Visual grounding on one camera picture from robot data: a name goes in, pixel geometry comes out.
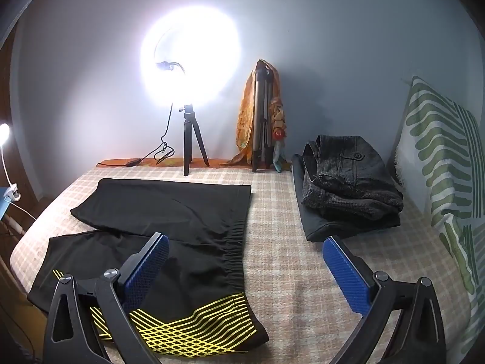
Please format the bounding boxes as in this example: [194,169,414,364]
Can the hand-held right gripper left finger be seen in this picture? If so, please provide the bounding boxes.
[43,232,170,364]

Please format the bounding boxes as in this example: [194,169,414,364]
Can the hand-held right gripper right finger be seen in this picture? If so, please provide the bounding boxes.
[322,235,453,364]

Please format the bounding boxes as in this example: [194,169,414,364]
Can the black pants with yellow stripes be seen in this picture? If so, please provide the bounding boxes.
[27,178,269,352]

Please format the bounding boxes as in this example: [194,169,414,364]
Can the dark grey folded garment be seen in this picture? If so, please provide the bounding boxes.
[291,153,401,242]

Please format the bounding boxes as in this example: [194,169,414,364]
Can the beige checked blanket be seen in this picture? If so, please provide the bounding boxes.
[11,165,474,364]

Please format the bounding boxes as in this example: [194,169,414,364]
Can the orange bedsheet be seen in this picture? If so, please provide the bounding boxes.
[96,157,292,171]

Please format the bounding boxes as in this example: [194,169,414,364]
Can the teal cloth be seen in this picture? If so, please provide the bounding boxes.
[271,142,292,173]

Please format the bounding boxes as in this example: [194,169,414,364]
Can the small black tripod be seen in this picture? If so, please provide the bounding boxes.
[183,104,210,177]

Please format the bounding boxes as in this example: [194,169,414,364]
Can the green white patterned pillow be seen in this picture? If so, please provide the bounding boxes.
[394,76,485,357]

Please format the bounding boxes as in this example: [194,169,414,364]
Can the folded grey tripod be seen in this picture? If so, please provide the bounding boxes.
[252,59,275,173]

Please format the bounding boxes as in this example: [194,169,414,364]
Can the orange patterned scarf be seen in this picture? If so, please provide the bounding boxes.
[220,59,286,167]

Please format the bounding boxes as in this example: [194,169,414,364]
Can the white clip lamp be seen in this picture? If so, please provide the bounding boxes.
[0,123,21,201]

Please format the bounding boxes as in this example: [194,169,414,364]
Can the black ring light cable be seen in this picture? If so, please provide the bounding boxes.
[96,102,177,167]

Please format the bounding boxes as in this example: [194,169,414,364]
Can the white lamp cable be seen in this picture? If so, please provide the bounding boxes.
[8,199,38,221]

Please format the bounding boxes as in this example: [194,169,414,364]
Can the round ring light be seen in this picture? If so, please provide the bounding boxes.
[139,5,243,109]

